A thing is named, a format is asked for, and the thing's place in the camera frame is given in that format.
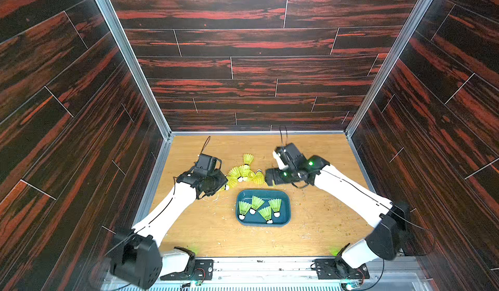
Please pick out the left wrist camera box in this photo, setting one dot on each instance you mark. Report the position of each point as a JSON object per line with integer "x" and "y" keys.
{"x": 206, "y": 165}

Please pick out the yellow shuttlecock eight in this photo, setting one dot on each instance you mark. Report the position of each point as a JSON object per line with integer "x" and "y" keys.
{"x": 245, "y": 173}

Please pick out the yellow shuttlecock five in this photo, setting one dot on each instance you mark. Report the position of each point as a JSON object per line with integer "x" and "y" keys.
{"x": 248, "y": 159}

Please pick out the yellow shuttlecock two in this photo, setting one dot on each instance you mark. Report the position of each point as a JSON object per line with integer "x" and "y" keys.
{"x": 256, "y": 204}

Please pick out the yellow shuttlecock seven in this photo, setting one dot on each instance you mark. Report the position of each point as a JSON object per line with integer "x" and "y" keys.
{"x": 235, "y": 172}

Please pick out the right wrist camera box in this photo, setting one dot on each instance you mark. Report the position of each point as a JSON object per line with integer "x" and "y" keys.
{"x": 288, "y": 154}

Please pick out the yellow shuttlecock four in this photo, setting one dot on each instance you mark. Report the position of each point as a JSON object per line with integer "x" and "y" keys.
{"x": 266, "y": 214}

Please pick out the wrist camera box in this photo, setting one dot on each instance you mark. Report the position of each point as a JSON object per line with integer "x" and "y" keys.
{"x": 288, "y": 154}
{"x": 206, "y": 165}

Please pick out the yellow shuttlecock three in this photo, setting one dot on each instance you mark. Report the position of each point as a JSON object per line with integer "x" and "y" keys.
{"x": 244, "y": 208}

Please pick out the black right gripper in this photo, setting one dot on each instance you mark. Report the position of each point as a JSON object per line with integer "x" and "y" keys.
{"x": 273, "y": 175}

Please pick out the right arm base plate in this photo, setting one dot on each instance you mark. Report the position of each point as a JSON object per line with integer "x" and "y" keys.
{"x": 331, "y": 269}

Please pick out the yellow shuttlecock six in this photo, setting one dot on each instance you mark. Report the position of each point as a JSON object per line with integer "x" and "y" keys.
{"x": 258, "y": 178}

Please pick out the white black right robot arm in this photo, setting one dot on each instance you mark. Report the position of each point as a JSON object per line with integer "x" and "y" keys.
{"x": 389, "y": 221}

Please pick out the yellow shuttlecock nine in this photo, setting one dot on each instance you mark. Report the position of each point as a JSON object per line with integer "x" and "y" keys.
{"x": 232, "y": 182}

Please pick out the yellow shuttlecock one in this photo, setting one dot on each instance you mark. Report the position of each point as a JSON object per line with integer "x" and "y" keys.
{"x": 275, "y": 205}

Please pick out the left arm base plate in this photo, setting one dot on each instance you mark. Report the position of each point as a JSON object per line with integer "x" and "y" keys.
{"x": 199, "y": 270}

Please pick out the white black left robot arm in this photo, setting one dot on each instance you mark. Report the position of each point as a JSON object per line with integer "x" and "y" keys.
{"x": 135, "y": 257}

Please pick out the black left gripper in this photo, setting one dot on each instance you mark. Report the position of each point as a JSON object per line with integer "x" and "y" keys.
{"x": 222, "y": 179}

